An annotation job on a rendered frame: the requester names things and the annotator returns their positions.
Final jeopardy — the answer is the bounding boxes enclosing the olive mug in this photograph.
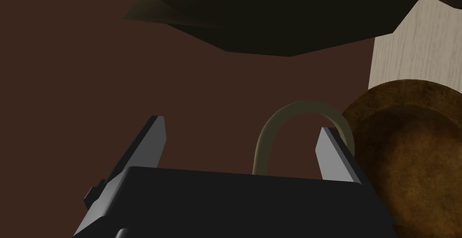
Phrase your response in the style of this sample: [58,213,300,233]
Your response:
[252,100,356,176]

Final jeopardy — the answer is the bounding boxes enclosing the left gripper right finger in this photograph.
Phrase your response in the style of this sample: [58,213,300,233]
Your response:
[315,126,362,185]

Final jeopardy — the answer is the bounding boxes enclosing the brown round plate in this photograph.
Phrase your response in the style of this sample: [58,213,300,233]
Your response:
[341,79,462,238]

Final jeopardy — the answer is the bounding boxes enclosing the dark angular block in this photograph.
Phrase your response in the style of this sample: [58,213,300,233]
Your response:
[122,0,437,57]

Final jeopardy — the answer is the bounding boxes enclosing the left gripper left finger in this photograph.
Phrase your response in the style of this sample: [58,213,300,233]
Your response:
[109,115,167,185]

